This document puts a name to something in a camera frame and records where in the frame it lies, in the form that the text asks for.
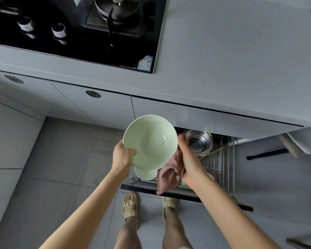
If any person's leg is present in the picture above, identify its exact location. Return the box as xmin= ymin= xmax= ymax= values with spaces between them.
xmin=116 ymin=215 xmax=143 ymax=249
xmin=162 ymin=210 xmax=194 ymax=249

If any blue white sticker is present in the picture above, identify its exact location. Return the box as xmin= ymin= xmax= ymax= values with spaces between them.
xmin=136 ymin=55 xmax=154 ymax=73

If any person's left leg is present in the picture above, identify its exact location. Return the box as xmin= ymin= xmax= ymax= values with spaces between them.
xmin=116 ymin=215 xmax=143 ymax=249

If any person's right forearm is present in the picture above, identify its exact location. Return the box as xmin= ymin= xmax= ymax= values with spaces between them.
xmin=191 ymin=175 xmax=282 ymax=249

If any person's right hand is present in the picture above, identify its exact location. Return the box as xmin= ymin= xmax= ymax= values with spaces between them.
xmin=177 ymin=134 xmax=216 ymax=188

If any steel cooktop knob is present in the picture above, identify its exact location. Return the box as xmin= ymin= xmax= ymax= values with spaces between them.
xmin=51 ymin=22 xmax=68 ymax=45
xmin=17 ymin=16 xmax=37 ymax=39

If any grey base cabinet round knob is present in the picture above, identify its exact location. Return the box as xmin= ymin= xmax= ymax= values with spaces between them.
xmin=0 ymin=68 xmax=136 ymax=126

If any beige buckle sandal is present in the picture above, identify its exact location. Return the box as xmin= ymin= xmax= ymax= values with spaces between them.
xmin=162 ymin=195 xmax=177 ymax=221
xmin=122 ymin=191 xmax=140 ymax=223

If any black glass cooktop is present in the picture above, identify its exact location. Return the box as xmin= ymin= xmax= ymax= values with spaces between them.
xmin=0 ymin=0 xmax=168 ymax=74

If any long brown wooden stick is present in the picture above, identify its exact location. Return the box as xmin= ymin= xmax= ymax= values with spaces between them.
xmin=198 ymin=144 xmax=228 ymax=161

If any stainless steel mixing bowl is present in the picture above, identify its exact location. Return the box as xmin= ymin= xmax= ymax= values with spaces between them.
xmin=182 ymin=129 xmax=214 ymax=156

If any black burner grate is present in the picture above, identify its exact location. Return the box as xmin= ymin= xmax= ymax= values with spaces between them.
xmin=80 ymin=0 xmax=156 ymax=38

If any person's left hand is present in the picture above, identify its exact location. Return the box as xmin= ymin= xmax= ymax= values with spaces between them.
xmin=111 ymin=139 xmax=138 ymax=177

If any person's left forearm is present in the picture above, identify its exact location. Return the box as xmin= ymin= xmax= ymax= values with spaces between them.
xmin=39 ymin=166 xmax=131 ymax=249

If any person's right leg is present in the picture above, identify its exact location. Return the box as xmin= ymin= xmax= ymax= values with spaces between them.
xmin=162 ymin=210 xmax=194 ymax=249

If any pink dish cloth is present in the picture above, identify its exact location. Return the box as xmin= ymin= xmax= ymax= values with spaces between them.
xmin=156 ymin=149 xmax=187 ymax=195

